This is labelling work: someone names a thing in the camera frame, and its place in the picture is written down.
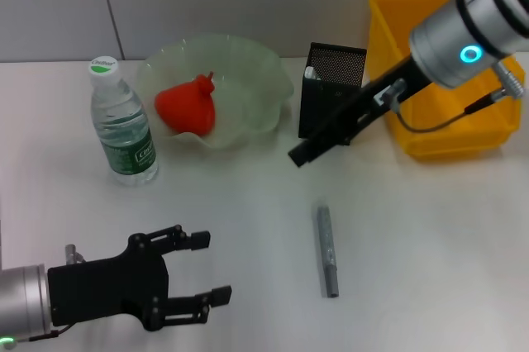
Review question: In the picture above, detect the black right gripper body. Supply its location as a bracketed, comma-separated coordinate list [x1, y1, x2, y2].
[325, 55, 431, 145]

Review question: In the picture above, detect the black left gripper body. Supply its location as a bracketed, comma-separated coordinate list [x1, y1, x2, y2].
[46, 233, 172, 332]

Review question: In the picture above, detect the pale green glass fruit plate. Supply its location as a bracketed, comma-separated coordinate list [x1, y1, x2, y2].
[136, 34, 296, 161]

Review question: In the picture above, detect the black mesh pen holder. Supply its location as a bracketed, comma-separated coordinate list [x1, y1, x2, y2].
[298, 41, 368, 147]

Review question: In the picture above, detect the clear green-label water bottle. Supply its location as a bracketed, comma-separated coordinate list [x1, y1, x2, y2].
[87, 55, 160, 188]

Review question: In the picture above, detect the left arm cable with plug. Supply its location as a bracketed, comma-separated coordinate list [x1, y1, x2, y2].
[12, 244, 87, 343]

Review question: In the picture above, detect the grey pen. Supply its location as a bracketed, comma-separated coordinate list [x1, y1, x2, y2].
[312, 201, 341, 300]

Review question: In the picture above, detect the red-orange toy orange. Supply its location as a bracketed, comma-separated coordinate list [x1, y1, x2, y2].
[154, 70, 217, 137]

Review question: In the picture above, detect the yellow plastic bin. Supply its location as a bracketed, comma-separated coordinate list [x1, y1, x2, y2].
[367, 0, 523, 163]

